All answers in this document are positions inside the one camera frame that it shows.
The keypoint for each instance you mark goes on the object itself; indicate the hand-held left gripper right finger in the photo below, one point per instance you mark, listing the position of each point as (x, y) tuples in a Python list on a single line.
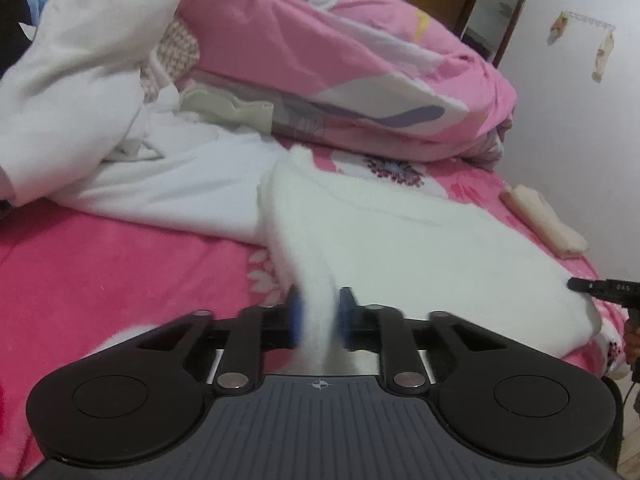
[(345, 321)]

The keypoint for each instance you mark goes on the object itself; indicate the person's right hand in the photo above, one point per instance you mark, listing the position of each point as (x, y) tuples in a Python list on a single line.
[(634, 345)]

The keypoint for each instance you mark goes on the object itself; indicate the pink and teal printed quilt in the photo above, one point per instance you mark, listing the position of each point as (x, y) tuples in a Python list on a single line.
[(300, 50)]

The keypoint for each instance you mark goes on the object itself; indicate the beige wall hook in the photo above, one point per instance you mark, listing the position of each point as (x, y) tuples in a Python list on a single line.
[(603, 57), (557, 30)]

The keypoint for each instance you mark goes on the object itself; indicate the pink checkered cloth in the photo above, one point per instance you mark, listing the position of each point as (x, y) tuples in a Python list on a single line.
[(175, 50)]

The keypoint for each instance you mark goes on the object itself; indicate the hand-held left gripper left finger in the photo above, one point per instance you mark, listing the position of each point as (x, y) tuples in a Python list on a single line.
[(296, 317)]

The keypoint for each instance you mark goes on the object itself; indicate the white jacket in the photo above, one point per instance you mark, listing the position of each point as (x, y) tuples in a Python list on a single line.
[(75, 70)]

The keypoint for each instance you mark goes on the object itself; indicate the black cloth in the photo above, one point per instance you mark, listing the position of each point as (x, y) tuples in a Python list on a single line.
[(15, 30)]

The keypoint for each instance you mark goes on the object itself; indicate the cream fleece sweater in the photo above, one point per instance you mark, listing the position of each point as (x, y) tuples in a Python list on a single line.
[(425, 250)]

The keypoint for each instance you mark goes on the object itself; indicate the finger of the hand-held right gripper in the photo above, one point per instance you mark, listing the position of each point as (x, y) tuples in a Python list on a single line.
[(582, 286)]

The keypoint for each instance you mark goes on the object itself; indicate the pink floral fleece blanket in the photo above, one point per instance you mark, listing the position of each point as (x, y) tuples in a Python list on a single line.
[(125, 270)]

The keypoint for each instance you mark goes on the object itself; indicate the white fleece garment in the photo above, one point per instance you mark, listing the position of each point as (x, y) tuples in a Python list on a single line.
[(190, 185)]

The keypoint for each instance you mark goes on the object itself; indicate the folded beige garment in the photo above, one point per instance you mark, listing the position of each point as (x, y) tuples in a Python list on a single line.
[(545, 220)]

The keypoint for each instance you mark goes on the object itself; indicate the pale cream cloth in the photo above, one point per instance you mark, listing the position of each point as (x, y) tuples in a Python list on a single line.
[(235, 110)]

